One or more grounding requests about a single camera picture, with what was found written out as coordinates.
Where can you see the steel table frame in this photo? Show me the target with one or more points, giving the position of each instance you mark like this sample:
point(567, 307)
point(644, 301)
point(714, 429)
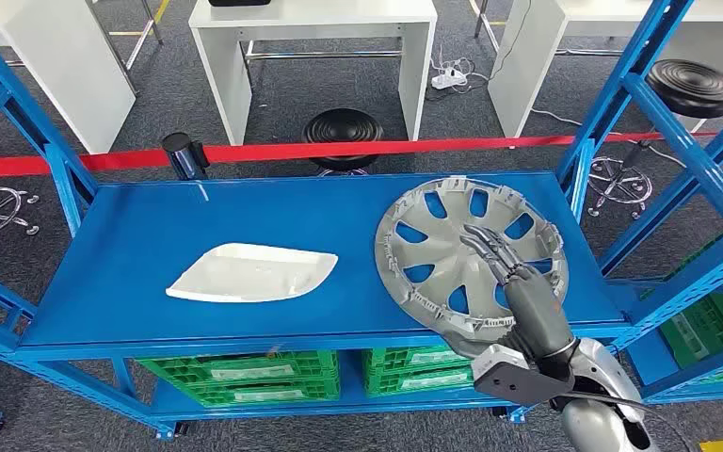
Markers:
point(154, 25)
point(586, 52)
point(324, 56)

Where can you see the red barrier belt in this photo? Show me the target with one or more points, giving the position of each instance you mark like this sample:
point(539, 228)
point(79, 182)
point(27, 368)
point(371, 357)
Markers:
point(336, 150)

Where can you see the white power strip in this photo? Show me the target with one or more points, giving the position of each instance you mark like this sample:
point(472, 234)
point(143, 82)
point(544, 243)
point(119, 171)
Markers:
point(449, 79)

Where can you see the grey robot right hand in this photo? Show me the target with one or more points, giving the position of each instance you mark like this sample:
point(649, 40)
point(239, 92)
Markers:
point(533, 312)

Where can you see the black stanchion post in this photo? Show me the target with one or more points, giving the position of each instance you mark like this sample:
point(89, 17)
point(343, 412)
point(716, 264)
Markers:
point(184, 156)

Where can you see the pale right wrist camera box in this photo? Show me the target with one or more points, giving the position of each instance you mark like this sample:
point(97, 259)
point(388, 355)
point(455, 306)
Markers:
point(511, 377)

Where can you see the black round stool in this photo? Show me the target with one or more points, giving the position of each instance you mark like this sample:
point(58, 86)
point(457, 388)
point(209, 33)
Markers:
point(692, 87)
point(343, 134)

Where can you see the grey plastic wheel hubcap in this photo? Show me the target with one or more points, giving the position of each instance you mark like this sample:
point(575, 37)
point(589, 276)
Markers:
point(446, 249)

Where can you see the white plastic panel part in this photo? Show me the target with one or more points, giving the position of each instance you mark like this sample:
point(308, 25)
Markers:
point(249, 274)

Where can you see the white desk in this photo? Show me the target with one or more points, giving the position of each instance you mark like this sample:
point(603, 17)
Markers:
point(311, 15)
point(68, 75)
point(523, 75)

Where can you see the black device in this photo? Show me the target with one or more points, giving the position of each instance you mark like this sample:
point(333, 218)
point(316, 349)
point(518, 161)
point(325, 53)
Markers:
point(240, 2)

